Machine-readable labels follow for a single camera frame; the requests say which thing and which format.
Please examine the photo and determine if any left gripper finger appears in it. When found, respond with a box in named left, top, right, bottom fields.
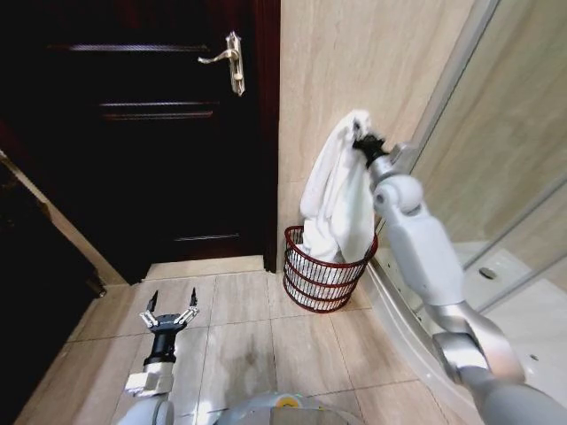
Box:
left=175, top=286, right=200, bottom=326
left=138, top=289, right=160, bottom=329

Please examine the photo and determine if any white towel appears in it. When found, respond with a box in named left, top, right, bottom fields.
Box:
left=298, top=108, right=378, bottom=267

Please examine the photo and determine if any dark wooden cabinet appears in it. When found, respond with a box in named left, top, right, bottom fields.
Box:
left=0, top=149, right=107, bottom=425

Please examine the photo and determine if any white robot front shell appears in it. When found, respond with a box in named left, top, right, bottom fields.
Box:
left=223, top=390, right=362, bottom=425

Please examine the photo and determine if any dark wooden door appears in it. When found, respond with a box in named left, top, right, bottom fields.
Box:
left=0, top=0, right=282, bottom=285

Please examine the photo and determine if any white shower tray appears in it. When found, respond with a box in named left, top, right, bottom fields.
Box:
left=366, top=241, right=567, bottom=425

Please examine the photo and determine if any glass shower enclosure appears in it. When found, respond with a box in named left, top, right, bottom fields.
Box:
left=405, top=0, right=567, bottom=313

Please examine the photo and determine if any red wire hamper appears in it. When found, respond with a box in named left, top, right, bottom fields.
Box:
left=283, top=225, right=380, bottom=313

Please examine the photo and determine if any brass door handle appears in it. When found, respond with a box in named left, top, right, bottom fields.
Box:
left=197, top=30, right=246, bottom=97

